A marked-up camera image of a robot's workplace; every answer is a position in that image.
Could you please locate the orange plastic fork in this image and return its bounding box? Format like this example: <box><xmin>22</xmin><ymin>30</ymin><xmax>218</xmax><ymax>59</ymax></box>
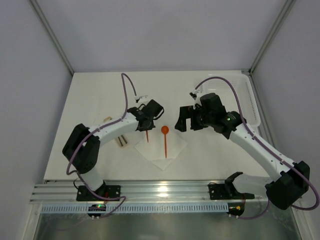
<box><xmin>145</xmin><ymin>130</ymin><xmax>149</xmax><ymax>143</ymax></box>

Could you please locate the orange plastic spoon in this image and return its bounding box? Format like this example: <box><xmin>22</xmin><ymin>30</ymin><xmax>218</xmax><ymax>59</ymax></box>
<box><xmin>161</xmin><ymin>125</ymin><xmax>169</xmax><ymax>158</ymax></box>

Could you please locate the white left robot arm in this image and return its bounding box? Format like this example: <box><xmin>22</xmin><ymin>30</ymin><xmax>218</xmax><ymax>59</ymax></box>
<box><xmin>62</xmin><ymin>99</ymin><xmax>164</xmax><ymax>193</ymax></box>

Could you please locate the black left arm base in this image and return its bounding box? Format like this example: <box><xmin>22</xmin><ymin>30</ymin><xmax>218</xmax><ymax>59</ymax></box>
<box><xmin>76</xmin><ymin>175</ymin><xmax>121</xmax><ymax>202</ymax></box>

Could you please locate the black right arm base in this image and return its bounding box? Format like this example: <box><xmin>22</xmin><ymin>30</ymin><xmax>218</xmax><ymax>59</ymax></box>
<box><xmin>208</xmin><ymin>171</ymin><xmax>255</xmax><ymax>200</ymax></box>

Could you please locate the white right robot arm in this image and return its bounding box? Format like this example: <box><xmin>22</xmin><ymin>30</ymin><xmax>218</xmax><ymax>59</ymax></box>
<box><xmin>174</xmin><ymin>93</ymin><xmax>310</xmax><ymax>210</ymax></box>

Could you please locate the white paper napkin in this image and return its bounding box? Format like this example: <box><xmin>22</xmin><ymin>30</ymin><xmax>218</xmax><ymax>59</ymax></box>
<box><xmin>134</xmin><ymin>130</ymin><xmax>187</xmax><ymax>171</ymax></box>

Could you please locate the beige utensil case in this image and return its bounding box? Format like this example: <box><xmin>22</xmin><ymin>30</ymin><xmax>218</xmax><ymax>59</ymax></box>
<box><xmin>103</xmin><ymin>116</ymin><xmax>129</xmax><ymax>150</ymax></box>

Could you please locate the white perforated plastic basket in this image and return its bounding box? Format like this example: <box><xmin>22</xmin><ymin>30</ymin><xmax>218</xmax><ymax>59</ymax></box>
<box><xmin>199</xmin><ymin>73</ymin><xmax>261</xmax><ymax>128</ymax></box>

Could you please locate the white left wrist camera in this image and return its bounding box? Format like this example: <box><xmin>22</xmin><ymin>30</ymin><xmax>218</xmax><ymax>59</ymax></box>
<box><xmin>134</xmin><ymin>95</ymin><xmax>149</xmax><ymax>104</ymax></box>

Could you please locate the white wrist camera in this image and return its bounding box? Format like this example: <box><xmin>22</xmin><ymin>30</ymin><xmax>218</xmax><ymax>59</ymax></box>
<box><xmin>189</xmin><ymin>89</ymin><xmax>204</xmax><ymax>101</ymax></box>
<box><xmin>134</xmin><ymin>95</ymin><xmax>149</xmax><ymax>104</ymax></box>

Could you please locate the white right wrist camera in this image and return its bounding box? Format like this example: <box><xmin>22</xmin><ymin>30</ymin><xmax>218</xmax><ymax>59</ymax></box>
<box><xmin>189</xmin><ymin>89</ymin><xmax>204</xmax><ymax>101</ymax></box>

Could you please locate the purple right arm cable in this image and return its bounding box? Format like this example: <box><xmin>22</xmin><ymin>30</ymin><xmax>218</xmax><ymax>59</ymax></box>
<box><xmin>194</xmin><ymin>76</ymin><xmax>320</xmax><ymax>221</ymax></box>

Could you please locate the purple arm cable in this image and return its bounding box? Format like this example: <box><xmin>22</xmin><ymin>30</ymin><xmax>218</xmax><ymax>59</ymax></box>
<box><xmin>65</xmin><ymin>72</ymin><xmax>138</xmax><ymax>226</ymax></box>
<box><xmin>194</xmin><ymin>76</ymin><xmax>320</xmax><ymax>221</ymax></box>

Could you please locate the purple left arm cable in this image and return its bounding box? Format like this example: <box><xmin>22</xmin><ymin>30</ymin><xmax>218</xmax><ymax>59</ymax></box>
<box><xmin>65</xmin><ymin>72</ymin><xmax>138</xmax><ymax>226</ymax></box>

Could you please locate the slotted white cable duct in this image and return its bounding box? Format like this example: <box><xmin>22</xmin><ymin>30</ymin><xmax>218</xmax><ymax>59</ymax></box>
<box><xmin>40</xmin><ymin>202</ymin><xmax>229</xmax><ymax>214</ymax></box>

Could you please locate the aluminium front rail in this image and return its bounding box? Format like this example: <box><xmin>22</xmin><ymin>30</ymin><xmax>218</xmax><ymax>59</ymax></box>
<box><xmin>29</xmin><ymin>179</ymin><xmax>278</xmax><ymax>203</ymax></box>

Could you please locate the right aluminium frame post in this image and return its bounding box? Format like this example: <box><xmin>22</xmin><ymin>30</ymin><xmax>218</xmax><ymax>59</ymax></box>
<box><xmin>248</xmin><ymin>0</ymin><xmax>296</xmax><ymax>76</ymax></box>

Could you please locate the aluminium frame post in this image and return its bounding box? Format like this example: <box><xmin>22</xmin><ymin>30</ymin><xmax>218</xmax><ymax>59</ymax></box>
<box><xmin>248</xmin><ymin>0</ymin><xmax>296</xmax><ymax>76</ymax></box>
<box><xmin>28</xmin><ymin>0</ymin><xmax>75</xmax><ymax>76</ymax></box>

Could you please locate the left aluminium frame post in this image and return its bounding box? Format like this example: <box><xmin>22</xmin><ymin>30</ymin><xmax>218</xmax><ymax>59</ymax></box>
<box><xmin>28</xmin><ymin>0</ymin><xmax>75</xmax><ymax>76</ymax></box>

